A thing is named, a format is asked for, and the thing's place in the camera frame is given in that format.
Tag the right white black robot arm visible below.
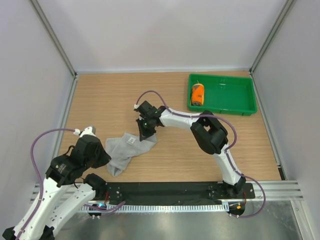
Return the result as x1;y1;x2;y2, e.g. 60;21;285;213
134;101;246;198

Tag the green plastic tray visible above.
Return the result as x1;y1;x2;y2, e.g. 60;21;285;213
187;73;258;116

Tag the aluminium frame rail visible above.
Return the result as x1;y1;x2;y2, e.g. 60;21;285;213
29;179;305;205

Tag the white slotted cable duct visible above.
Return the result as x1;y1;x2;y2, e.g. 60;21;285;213
77;203;230;214

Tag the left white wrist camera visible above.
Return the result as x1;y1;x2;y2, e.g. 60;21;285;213
73;125;96;138

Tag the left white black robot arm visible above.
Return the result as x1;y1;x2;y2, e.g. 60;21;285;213
2;133;111;240

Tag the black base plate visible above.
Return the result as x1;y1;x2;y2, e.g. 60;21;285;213
107;181;256;206

